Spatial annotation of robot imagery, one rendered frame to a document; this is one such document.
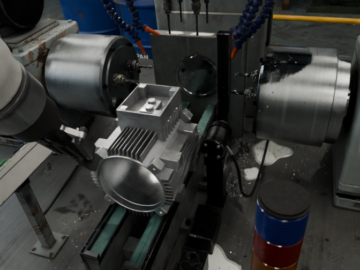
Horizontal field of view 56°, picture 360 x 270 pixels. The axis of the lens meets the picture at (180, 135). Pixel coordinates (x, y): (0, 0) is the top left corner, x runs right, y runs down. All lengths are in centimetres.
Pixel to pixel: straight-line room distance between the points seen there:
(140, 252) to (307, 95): 50
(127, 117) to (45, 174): 52
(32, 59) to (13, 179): 44
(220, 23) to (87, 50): 42
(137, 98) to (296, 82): 37
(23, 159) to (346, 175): 74
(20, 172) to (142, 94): 31
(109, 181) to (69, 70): 38
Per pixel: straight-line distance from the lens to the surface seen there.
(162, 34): 108
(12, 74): 44
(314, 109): 84
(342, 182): 95
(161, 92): 79
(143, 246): 74
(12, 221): 107
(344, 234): 95
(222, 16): 113
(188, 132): 75
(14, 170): 77
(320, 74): 84
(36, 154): 80
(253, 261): 50
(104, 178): 78
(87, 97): 102
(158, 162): 66
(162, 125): 69
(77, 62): 102
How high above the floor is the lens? 152
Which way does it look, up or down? 37 degrees down
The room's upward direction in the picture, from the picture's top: 5 degrees counter-clockwise
